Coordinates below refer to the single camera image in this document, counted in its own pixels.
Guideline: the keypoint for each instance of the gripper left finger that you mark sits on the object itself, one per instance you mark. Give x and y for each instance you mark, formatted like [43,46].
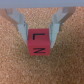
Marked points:
[20,26]

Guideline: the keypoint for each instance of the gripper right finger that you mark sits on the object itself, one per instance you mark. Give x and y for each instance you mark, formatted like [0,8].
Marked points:
[56,25]

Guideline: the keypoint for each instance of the pink block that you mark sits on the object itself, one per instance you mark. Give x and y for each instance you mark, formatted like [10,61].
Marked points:
[38,41]

